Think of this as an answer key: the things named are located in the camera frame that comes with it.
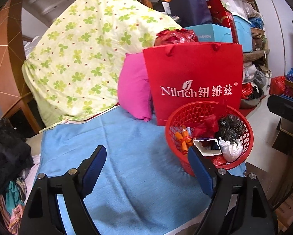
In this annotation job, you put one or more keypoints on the red ribbon bow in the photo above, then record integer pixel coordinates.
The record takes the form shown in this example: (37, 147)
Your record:
(207, 127)

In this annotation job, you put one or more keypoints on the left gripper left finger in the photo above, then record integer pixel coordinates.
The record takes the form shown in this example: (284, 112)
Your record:
(89, 171)

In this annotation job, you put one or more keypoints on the red Nilrich paper bag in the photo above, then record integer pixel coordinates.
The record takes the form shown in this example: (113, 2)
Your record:
(196, 71)

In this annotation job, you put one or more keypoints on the light blue blanket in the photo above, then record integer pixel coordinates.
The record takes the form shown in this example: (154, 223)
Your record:
(142, 188)

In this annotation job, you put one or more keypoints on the orange wrapper bundle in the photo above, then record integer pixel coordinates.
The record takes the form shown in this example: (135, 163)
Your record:
(185, 139)

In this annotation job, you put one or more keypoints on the brown wooden pillar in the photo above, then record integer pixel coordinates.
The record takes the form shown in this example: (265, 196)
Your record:
(15, 95)

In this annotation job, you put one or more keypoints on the light blue fashion box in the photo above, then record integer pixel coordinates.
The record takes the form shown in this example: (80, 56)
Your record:
(212, 33)

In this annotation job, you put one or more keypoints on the colourful clothes pile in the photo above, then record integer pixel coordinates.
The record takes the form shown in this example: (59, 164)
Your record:
(12, 205)

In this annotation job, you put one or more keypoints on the black clothes pile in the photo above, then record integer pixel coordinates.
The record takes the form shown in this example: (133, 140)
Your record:
(15, 154)

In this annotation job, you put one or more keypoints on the dark red gift box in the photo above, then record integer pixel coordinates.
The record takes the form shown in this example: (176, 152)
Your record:
(223, 17)

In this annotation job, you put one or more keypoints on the pink pillow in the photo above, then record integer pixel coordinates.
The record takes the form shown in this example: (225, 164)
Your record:
(134, 92)

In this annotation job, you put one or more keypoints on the steel bowl with bags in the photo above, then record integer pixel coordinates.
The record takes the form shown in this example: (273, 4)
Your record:
(251, 96)

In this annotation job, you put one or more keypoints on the green clover quilt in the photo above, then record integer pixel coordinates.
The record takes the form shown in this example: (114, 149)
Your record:
(74, 69)

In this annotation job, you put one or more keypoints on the blue white toothpaste box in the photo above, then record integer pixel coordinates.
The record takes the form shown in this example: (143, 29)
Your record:
(208, 146)

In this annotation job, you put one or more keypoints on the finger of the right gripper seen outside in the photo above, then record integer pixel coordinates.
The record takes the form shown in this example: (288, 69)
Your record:
(281, 105)

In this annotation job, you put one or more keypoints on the navy blue bag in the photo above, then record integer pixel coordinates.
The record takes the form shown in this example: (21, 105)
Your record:
(191, 12)

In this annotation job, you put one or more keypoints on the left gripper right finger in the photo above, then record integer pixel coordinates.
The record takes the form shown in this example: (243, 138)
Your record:
(204, 170)

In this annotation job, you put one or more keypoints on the red foil bag in bag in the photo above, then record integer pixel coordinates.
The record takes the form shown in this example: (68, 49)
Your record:
(167, 37)

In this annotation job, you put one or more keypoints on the red plastic bag ball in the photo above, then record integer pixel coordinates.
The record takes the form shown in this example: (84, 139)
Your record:
(218, 160)

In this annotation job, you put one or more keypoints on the red mesh trash basket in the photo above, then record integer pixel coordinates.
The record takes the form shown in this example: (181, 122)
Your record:
(202, 118)

